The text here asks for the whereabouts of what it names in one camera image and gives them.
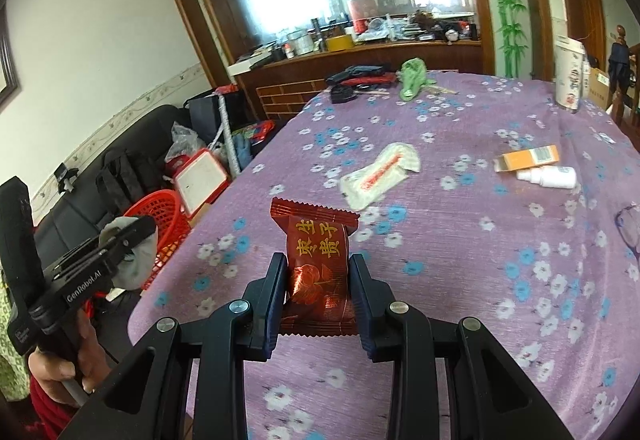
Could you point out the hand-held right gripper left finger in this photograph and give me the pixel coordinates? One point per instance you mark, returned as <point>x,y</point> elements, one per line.
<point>274,310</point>

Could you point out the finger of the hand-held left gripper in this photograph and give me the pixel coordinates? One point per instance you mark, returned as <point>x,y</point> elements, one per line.
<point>127,235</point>

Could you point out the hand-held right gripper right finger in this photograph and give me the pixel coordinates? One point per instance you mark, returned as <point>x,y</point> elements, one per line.
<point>365,310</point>

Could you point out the grey tissue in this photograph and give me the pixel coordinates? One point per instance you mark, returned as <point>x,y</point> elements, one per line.
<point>136,267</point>

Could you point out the red plastic basket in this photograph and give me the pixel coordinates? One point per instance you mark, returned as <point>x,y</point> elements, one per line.
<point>165,215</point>

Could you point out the dark red candy packet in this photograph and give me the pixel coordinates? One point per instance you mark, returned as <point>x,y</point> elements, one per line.
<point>315,270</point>

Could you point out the person's left forearm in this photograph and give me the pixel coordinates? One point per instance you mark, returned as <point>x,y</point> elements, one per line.
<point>45,415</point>

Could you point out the person's left hand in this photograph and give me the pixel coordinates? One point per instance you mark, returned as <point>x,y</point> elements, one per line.
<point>92,360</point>

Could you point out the black sofa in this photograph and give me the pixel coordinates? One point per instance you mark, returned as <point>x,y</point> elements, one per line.
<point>75,220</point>

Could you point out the black backpack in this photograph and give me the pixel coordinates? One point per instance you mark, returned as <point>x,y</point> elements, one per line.
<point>127,180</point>

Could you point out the small black device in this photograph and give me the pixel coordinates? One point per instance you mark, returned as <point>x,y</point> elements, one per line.
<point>66,176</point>

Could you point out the purple floral tablecloth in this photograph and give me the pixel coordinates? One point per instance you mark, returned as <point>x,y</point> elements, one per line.
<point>450,245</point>

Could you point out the crumpled clear plastic bag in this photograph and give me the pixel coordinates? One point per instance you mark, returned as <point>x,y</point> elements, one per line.
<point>182,140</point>

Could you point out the green patterned cloth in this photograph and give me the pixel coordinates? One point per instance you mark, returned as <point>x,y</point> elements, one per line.
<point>10,360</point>

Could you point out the white wet wipe packet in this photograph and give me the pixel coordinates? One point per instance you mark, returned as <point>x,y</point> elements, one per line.
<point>380,175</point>

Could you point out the dark shopping bag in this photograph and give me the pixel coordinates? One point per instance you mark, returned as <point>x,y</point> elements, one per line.
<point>207,113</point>

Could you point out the blue and red bag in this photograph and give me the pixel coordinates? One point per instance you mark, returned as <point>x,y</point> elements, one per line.
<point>255,133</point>

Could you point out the flat white box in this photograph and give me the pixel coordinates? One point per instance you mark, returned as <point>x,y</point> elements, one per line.
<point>247,65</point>

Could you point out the small black pouch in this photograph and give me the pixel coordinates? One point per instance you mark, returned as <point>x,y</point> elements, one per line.
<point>343,95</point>

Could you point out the orange box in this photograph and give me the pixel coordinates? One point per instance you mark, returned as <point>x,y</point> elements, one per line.
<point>525,159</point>

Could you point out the white spray bottle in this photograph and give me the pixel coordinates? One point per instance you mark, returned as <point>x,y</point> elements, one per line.
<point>550,176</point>

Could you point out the black tool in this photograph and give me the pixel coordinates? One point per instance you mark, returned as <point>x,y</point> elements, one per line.
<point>357,72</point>

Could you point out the green plush toy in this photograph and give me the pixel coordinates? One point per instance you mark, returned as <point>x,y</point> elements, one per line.
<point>412,75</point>

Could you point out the wooden cabinet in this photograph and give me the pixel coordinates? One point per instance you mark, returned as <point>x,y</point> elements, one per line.
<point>360,58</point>

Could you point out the yellow box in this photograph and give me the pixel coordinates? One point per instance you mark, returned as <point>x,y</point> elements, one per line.
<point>338,43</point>

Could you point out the eyeglasses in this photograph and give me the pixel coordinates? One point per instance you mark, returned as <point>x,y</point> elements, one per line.
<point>631,225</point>

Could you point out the white canister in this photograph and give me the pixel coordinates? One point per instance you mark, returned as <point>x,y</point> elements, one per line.
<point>570,75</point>

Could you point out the cardboard box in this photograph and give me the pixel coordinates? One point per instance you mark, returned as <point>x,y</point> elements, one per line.
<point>599,88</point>

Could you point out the wooden door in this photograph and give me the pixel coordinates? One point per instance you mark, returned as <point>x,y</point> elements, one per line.
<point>582,15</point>

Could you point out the dark picture frame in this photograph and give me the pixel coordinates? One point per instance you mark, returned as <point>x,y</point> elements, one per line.
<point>7,80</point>

